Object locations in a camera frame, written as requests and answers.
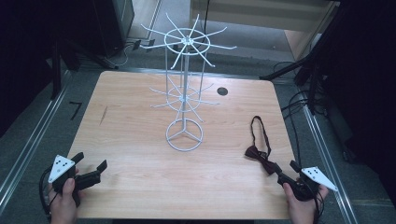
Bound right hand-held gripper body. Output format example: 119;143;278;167
276;166;339;202

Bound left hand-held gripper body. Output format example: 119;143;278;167
48;154;103;208

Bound dark red bow tie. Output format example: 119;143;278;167
244;115;276;175

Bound white wire display rack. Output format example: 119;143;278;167
139;12;237;153

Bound person's right hand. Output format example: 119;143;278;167
282;177;329;224

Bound person's left hand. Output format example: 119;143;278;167
47;167;86;224

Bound black tripod stand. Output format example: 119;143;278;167
259;6;347;116

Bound black stand leg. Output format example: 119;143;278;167
49;36;120;100

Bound black power adapter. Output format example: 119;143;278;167
132;38;156;53

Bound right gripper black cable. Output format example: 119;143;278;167
298;183;325;224

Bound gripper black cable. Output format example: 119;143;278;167
38;167;60;222
298;183;325;224

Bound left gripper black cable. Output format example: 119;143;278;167
38;167;60;222

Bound metal floor rail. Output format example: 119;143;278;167
0;70;73;207
302;105;359;224

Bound black floor cables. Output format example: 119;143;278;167
272;61;331;169

